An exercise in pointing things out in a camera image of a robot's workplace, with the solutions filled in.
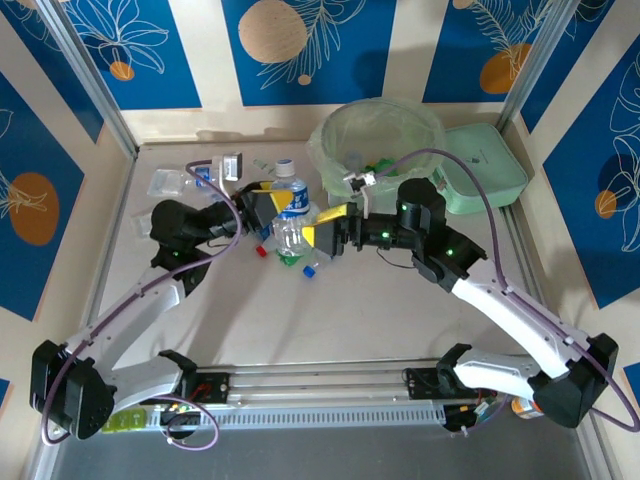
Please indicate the large clear blue-label bottle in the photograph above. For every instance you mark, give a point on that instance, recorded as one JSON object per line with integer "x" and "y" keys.
{"x": 295, "y": 200}

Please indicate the clear blue-label bottle blue cap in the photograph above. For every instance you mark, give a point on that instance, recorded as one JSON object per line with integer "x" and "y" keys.
{"x": 310, "y": 272}

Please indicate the clear plastic tray box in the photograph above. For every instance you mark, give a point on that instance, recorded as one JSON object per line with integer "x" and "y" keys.
{"x": 165, "y": 182}

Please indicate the green soda bottle yellow cap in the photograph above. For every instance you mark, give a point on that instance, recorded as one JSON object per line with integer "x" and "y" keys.
{"x": 292, "y": 260}

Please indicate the green crushed soda bottle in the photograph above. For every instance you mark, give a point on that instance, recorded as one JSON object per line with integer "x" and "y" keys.
{"x": 382, "y": 164}

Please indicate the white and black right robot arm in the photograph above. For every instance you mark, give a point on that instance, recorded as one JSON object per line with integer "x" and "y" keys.
{"x": 525, "y": 320}

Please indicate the green lined trash bin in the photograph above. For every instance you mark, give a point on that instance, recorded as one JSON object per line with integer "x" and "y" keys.
{"x": 400, "y": 125}

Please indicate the blue-label bottle white cap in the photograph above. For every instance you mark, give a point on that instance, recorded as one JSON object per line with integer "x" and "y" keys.
{"x": 266, "y": 234}

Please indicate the clear rectangular plastic box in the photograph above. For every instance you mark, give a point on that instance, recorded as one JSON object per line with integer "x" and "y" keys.
{"x": 140, "y": 222}

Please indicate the clear bottle blue label blue cap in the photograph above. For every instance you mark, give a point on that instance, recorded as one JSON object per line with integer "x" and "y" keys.
{"x": 202, "y": 179}

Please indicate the mint green lidded box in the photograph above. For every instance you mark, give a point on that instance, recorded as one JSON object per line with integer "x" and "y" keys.
{"x": 480, "y": 160}

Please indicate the yellow-green button box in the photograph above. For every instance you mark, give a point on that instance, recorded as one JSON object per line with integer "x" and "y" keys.
{"x": 124, "y": 420}

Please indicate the orange-lid jar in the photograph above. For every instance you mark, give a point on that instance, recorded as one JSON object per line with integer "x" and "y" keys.
{"x": 525, "y": 409}

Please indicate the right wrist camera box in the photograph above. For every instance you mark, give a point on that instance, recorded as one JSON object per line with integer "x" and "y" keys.
{"x": 365, "y": 197}

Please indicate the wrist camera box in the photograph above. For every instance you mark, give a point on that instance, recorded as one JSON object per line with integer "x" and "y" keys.
{"x": 365, "y": 197}
{"x": 231, "y": 166}

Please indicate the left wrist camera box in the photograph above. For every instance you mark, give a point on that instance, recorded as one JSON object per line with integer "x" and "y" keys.
{"x": 231, "y": 166}

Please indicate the aluminium rail frame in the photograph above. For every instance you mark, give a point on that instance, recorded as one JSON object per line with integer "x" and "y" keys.
{"x": 320, "y": 380}

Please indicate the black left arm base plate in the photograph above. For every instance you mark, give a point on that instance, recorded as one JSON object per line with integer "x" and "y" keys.
{"x": 215, "y": 387}

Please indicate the aluminium frame post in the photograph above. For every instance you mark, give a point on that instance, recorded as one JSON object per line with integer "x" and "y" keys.
{"x": 89, "y": 75}
{"x": 535, "y": 65}

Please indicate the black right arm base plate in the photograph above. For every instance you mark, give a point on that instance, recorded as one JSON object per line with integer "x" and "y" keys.
{"x": 420, "y": 382}

